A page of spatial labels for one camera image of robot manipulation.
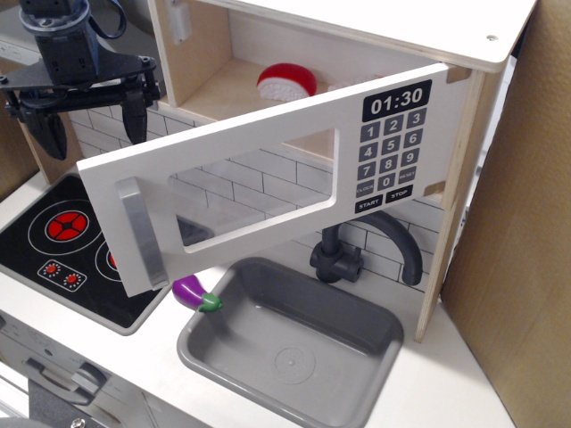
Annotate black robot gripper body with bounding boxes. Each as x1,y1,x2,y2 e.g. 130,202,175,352
1,30,160,122

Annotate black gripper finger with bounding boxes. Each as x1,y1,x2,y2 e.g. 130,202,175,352
21,109,67,161
120,87,147,144

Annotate white toy microwave door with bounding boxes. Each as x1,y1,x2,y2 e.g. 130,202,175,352
78,70,457,295

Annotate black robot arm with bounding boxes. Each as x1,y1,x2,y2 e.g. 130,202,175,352
1,1,160,160

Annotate white wooden microwave cabinet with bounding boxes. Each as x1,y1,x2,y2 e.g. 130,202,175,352
149,1,535,340

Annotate grey range hood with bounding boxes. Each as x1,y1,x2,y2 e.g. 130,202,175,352
1,1,41,65

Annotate black toy stovetop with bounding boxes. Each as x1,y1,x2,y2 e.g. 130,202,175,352
1,174,167,335

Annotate red white toy sushi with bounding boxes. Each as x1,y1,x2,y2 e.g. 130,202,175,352
256,62,318,102

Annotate purple toy eggplant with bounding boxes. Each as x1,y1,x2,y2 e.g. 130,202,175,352
172,275,223,312

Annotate dark grey toy faucet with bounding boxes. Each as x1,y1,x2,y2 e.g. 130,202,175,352
310,211,423,286

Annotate grey plastic sink basin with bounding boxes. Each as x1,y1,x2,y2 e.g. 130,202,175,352
178,258,403,427

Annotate brown cardboard panel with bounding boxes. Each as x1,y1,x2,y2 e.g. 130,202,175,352
442,1,570,427

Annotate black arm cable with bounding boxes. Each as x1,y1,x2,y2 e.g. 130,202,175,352
87,0,128,40

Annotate grey oven door handle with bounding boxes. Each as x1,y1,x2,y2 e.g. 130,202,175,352
22,358,107,406

